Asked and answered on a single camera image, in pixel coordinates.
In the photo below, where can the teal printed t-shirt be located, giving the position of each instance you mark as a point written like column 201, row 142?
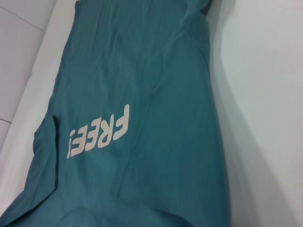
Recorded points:
column 142, row 118

